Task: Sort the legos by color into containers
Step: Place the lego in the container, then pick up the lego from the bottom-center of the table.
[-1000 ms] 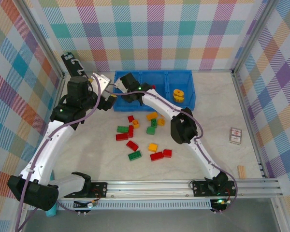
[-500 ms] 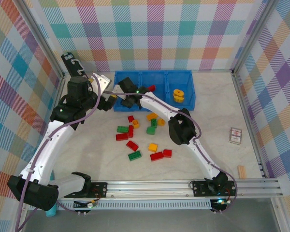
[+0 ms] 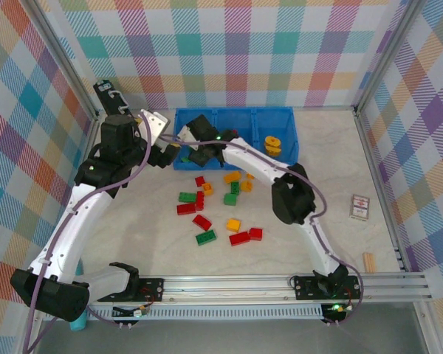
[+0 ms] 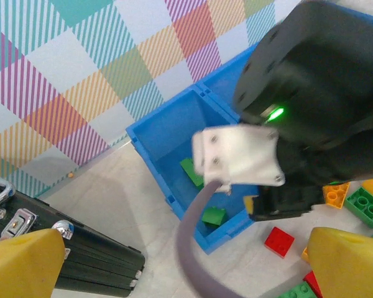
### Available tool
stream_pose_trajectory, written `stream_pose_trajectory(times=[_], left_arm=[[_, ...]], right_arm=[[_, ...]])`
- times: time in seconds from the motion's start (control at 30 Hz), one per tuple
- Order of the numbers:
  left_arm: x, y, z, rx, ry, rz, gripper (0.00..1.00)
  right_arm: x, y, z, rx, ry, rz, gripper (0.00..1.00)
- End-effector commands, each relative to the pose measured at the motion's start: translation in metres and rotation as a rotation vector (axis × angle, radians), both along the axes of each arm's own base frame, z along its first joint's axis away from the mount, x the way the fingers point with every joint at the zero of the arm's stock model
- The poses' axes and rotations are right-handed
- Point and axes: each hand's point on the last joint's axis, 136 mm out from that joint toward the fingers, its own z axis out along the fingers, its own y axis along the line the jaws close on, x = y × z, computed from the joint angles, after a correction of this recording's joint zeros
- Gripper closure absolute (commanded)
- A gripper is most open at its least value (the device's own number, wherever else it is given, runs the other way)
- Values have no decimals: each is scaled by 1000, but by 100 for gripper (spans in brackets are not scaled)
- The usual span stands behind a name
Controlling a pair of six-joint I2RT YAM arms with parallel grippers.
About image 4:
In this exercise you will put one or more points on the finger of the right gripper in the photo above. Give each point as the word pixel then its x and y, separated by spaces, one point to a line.
pixel 298 194
pixel 276 211

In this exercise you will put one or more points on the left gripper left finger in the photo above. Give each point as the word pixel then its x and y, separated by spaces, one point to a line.
pixel 21 267

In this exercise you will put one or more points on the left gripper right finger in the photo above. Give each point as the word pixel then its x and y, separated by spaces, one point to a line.
pixel 351 267

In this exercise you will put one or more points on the small red square lego brick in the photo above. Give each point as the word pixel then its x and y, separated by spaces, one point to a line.
pixel 279 241

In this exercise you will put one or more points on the narrow red lego brick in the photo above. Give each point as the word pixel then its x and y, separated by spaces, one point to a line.
pixel 313 282

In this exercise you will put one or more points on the green rectangular lego brick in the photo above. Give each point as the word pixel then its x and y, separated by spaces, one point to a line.
pixel 191 169
pixel 298 291

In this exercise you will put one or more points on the yellow rectangular lego brick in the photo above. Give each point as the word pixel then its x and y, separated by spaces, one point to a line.
pixel 335 192

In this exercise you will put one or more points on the blue three-compartment plastic bin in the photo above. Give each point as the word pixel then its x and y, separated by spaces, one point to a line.
pixel 161 139

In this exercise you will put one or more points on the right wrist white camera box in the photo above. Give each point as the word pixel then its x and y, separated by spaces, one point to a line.
pixel 236 152

